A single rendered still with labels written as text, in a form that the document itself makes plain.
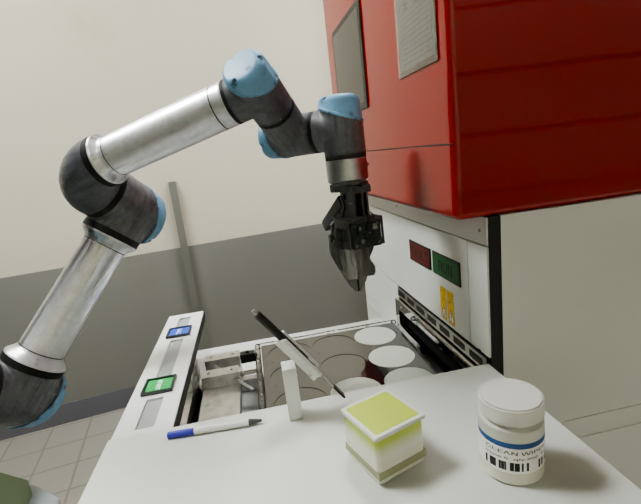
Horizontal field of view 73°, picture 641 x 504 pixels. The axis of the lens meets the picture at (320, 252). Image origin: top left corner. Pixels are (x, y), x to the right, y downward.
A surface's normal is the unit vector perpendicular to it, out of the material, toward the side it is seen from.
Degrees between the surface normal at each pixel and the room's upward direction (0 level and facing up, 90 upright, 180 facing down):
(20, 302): 90
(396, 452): 90
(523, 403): 0
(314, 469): 0
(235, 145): 90
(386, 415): 0
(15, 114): 90
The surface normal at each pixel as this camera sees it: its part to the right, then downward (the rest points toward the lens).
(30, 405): 0.82, 0.29
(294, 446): -0.11, -0.97
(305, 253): 0.33, 0.18
